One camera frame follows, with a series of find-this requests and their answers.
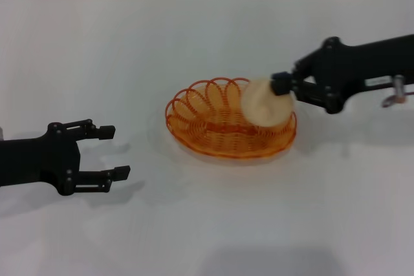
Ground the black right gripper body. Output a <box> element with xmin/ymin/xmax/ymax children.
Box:
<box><xmin>309</xmin><ymin>33</ymin><xmax>414</xmax><ymax>115</ymax></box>

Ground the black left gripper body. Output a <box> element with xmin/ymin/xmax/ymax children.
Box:
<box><xmin>0</xmin><ymin>122</ymin><xmax>82</xmax><ymax>197</ymax></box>

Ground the pale round bread bun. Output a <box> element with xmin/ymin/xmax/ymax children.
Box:
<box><xmin>241</xmin><ymin>76</ymin><xmax>295</xmax><ymax>127</ymax></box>

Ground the orange woven plastic basket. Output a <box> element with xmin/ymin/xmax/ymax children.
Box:
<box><xmin>165</xmin><ymin>77</ymin><xmax>298</xmax><ymax>158</ymax></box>

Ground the right wrist grey mount post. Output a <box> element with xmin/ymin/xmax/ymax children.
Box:
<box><xmin>392</xmin><ymin>74</ymin><xmax>406</xmax><ymax>103</ymax></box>

